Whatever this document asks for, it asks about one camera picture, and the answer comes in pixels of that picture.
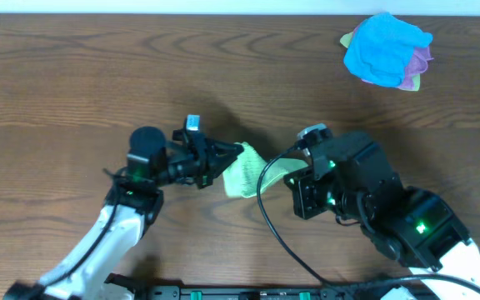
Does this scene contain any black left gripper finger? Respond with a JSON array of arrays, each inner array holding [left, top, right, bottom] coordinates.
[[213, 140, 243, 161], [211, 156, 237, 179]]

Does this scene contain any green microfiber cloth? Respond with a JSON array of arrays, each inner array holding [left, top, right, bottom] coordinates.
[[222, 142, 308, 198]]

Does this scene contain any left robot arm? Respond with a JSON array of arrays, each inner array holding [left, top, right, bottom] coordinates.
[[4, 127, 243, 299]]

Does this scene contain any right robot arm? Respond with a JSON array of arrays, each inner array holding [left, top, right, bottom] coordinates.
[[284, 127, 480, 299]]

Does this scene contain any blue microfiber cloth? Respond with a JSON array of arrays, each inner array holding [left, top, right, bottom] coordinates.
[[342, 11, 433, 88]]

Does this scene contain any purple microfiber cloth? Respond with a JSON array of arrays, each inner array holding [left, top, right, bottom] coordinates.
[[351, 24, 434, 91]]

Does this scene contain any right black cable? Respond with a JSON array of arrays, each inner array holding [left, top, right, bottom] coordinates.
[[255, 143, 480, 300]]

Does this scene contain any black cable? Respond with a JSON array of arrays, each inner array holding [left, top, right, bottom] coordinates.
[[255, 143, 480, 300], [43, 166, 128, 288]]

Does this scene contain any left black cable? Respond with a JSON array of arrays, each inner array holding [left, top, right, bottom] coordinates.
[[43, 166, 128, 288]]

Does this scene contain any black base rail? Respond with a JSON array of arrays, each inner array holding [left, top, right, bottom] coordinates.
[[96, 274, 435, 300]]

